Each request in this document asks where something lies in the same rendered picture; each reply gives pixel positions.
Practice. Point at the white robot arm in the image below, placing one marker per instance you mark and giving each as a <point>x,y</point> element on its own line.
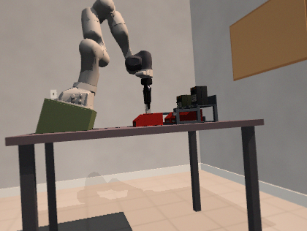
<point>94,54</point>

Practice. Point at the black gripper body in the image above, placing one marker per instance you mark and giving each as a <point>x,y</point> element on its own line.
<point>146,82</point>

